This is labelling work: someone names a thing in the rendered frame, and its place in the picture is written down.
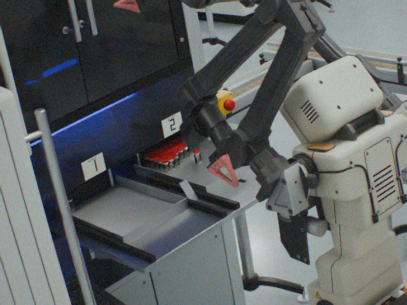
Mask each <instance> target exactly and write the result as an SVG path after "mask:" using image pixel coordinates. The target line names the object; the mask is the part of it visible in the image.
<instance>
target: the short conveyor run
mask: <svg viewBox="0 0 407 305"><path fill-rule="evenodd" d="M259 57H260V58H261V59H260V60H259V62H260V66H259V67H257V68H255V69H253V70H251V71H249V72H246V73H245V74H243V75H241V76H238V77H236V78H234V79H232V80H230V81H227V82H225V83H224V85H223V87H222V88H221V89H220V90H226V91H230V92H232V97H233V100H234V101H235V109H234V111H232V112H230V113H228V114H225V115H224V116H225V119H226V121H227V122H229V123H234V124H237V123H239V122H241V120H242V119H243V118H244V116H245V114H246V112H247V111H248V109H249V108H250V106H251V104H252V101H253V100H254V98H255V96H256V94H257V91H258V89H259V87H260V85H261V83H262V81H263V80H264V78H265V76H266V73H267V72H268V69H269V66H270V65H271V63H272V60H273V59H272V60H270V61H268V62H265V59H264V58H263V57H264V54H262V53H260V54H259ZM312 71H314V67H313V62H312V60H304V62H303V64H302V66H301V69H300V71H299V72H298V74H297V76H296V78H295V80H294V82H293V84H292V85H291V88H292V87H293V86H294V84H295V83H296V82H297V81H298V80H299V79H300V78H301V77H302V76H304V75H306V74H308V73H310V72H312ZM237 82H238V83H237ZM291 88H290V89H291ZM289 91H290V90H289Z"/></svg>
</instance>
